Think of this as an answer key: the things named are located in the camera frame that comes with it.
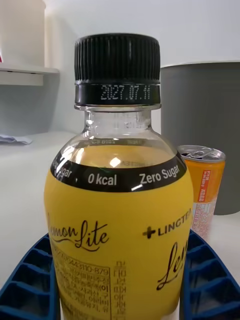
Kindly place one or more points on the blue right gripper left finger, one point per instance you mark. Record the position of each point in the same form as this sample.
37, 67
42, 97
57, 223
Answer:
30, 285

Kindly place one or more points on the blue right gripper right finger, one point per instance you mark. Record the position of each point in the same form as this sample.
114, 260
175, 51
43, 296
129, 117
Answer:
212, 282

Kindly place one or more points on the yellow label bottle black cap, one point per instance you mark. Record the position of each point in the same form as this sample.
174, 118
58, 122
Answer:
117, 225

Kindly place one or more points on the orange drink can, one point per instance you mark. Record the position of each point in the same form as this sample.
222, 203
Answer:
208, 185

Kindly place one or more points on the crumpled white paper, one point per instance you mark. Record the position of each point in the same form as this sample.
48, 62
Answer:
15, 139

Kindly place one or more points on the grey plastic waste bin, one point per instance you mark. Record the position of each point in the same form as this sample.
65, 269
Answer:
202, 107

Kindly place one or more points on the white shelf unit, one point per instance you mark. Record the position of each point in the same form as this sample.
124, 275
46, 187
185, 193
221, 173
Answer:
22, 37

